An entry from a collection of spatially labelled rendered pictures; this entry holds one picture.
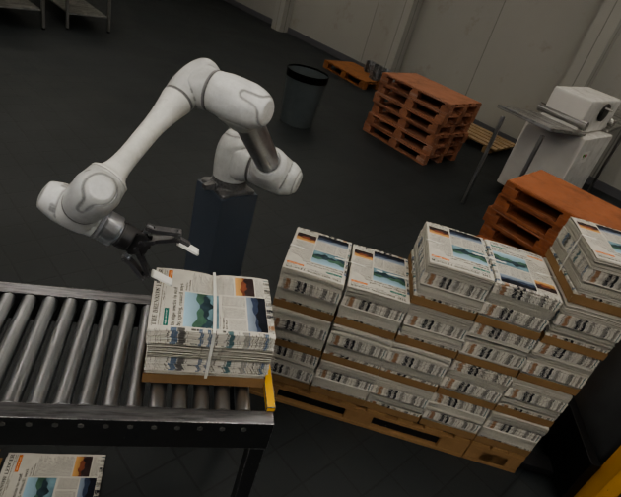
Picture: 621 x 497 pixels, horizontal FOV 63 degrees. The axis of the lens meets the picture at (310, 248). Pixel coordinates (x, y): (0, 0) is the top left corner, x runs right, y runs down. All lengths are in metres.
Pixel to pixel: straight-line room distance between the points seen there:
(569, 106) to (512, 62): 2.82
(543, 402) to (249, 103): 1.91
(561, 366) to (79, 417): 1.95
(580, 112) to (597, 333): 3.93
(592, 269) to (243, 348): 1.41
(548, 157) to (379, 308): 4.29
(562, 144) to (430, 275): 4.22
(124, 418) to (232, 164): 1.11
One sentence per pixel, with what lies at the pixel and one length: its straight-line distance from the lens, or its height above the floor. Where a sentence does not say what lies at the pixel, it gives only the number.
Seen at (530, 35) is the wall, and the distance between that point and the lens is 8.75.
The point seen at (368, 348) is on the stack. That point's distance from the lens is 2.40.
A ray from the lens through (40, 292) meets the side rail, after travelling 1.97.
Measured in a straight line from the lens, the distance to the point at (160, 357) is 1.58.
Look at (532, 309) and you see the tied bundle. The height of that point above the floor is 0.98.
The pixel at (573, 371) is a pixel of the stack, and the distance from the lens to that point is 2.59.
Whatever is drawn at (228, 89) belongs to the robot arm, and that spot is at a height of 1.60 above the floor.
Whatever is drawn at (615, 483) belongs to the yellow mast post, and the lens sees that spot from 2.87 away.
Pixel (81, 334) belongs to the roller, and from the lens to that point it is 1.81.
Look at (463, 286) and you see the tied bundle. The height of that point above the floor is 0.99.
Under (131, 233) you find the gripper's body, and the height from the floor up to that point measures 1.26.
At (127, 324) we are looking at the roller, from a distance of 1.84.
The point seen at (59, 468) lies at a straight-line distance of 2.45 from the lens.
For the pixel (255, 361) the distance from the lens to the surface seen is 1.60.
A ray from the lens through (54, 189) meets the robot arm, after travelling 1.42.
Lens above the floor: 2.06
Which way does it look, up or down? 32 degrees down
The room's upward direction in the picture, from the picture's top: 17 degrees clockwise
